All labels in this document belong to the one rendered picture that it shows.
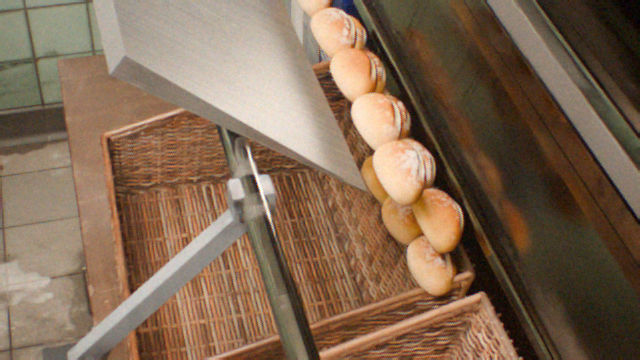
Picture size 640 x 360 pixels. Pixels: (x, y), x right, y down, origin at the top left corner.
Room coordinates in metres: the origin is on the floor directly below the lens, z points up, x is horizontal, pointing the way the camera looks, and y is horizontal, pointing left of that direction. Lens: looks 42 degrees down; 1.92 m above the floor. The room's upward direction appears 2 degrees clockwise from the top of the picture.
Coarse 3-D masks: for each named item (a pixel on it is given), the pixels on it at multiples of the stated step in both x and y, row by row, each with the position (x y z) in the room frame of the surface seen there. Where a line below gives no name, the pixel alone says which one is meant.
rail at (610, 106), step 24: (528, 0) 0.77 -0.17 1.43; (552, 24) 0.73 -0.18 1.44; (552, 48) 0.72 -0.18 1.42; (576, 48) 0.70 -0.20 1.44; (576, 72) 0.68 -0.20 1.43; (600, 72) 0.67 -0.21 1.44; (600, 96) 0.64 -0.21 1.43; (624, 96) 0.64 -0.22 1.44; (624, 120) 0.61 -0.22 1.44; (624, 144) 0.60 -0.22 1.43
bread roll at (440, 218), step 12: (432, 192) 1.05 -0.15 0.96; (444, 192) 1.05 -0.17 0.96; (420, 204) 1.03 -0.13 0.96; (432, 204) 1.02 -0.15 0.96; (444, 204) 1.02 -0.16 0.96; (456, 204) 1.04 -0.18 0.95; (420, 216) 1.01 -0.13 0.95; (432, 216) 1.01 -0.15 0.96; (444, 216) 1.01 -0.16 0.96; (456, 216) 1.01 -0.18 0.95; (432, 228) 0.99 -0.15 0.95; (444, 228) 0.99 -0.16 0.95; (456, 228) 0.99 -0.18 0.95; (432, 240) 0.98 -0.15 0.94; (444, 240) 0.98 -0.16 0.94; (456, 240) 0.99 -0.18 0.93; (444, 252) 0.98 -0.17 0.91
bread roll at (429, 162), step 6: (414, 144) 1.14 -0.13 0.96; (420, 144) 1.15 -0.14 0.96; (420, 150) 1.13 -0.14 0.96; (426, 150) 1.13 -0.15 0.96; (426, 156) 1.12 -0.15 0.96; (426, 162) 1.11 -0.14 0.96; (432, 162) 1.12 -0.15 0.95; (426, 168) 1.10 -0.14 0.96; (432, 168) 1.11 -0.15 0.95; (426, 174) 1.09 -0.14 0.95; (432, 174) 1.10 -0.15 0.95; (426, 180) 1.09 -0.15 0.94; (432, 180) 1.10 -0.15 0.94; (426, 186) 1.09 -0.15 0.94
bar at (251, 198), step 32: (224, 128) 0.91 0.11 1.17; (256, 192) 0.80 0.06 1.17; (224, 224) 0.80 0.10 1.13; (256, 224) 0.76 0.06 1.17; (192, 256) 0.79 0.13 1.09; (256, 256) 0.72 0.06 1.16; (160, 288) 0.78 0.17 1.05; (288, 288) 0.67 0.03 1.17; (128, 320) 0.77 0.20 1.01; (288, 320) 0.63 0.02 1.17; (64, 352) 0.77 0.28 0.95; (96, 352) 0.76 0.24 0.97; (288, 352) 0.60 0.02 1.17
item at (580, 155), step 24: (480, 0) 1.18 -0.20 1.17; (480, 24) 1.17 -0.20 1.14; (504, 24) 1.12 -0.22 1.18; (504, 48) 1.10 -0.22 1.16; (528, 72) 1.03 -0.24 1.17; (528, 96) 1.02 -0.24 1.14; (552, 96) 0.98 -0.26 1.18; (552, 120) 0.96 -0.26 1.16; (576, 144) 0.90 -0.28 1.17; (576, 168) 0.89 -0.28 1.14; (600, 168) 0.85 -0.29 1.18; (600, 192) 0.84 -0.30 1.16; (624, 216) 0.79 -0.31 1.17; (624, 240) 0.78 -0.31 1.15
